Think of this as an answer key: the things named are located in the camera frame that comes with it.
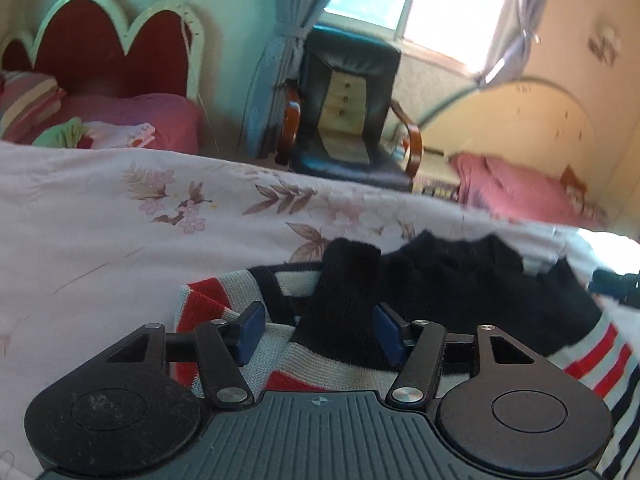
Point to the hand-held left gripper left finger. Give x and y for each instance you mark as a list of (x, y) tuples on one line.
[(250, 332)]

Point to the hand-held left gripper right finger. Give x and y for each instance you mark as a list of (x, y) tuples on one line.
[(392, 332)]

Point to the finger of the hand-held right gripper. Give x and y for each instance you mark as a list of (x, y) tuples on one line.
[(607, 282)]

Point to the striped knit sweater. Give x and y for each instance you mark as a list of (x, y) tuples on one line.
[(450, 285)]

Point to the pink blanket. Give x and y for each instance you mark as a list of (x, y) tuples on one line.
[(520, 187)]

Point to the cream arched headboard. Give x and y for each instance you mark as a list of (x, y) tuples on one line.
[(525, 120)]

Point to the floral bed sheet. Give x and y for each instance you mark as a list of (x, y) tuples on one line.
[(100, 220)]

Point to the black leather armchair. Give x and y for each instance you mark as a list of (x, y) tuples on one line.
[(345, 110)]

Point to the pink pillow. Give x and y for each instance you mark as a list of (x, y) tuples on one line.
[(165, 115)]

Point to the white pink folded cloth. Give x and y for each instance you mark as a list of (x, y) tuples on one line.
[(122, 135)]

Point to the green folded cloth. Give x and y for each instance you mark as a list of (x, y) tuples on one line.
[(62, 132)]

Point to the grey-blue curtain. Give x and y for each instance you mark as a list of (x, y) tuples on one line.
[(525, 15), (290, 60)]

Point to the bright window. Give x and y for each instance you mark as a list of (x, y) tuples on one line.
[(450, 5)]

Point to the striped pillow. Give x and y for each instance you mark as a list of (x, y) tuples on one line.
[(27, 102)]

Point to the red scalloped headboard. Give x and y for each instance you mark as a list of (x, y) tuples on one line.
[(95, 45)]

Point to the wall lamp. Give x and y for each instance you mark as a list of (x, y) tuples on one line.
[(604, 44)]

